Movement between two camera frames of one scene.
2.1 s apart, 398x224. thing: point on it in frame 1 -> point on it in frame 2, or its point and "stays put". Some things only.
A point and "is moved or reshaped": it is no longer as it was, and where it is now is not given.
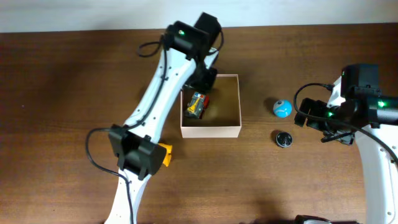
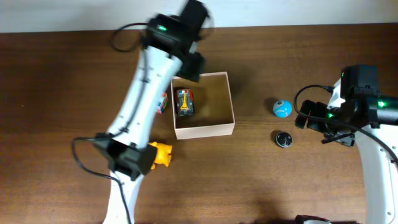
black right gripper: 316,106 stays put
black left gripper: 207,89 -> 195,76
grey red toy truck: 197,105 -> 185,101
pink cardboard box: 222,118 is moved or reshaped
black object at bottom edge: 301,218 stays put
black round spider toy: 283,139 stays put
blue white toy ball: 282,108 stays put
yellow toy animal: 167,160 stays put
